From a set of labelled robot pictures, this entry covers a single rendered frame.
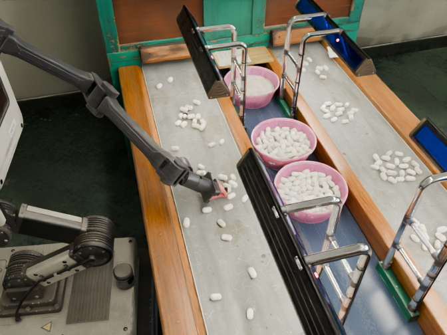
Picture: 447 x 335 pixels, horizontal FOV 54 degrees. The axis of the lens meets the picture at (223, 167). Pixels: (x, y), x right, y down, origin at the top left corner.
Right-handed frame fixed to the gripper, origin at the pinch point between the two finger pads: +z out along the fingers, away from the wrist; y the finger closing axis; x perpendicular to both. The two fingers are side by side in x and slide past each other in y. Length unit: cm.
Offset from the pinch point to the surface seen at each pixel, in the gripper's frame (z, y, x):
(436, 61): 222, 166, -98
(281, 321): 3, -50, -1
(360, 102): 57, 40, -50
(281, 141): 23.5, 23.4, -19.9
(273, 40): 34, 91, -39
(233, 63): 2, 55, -27
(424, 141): 20, -23, -61
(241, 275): -2.1, -33.1, 3.4
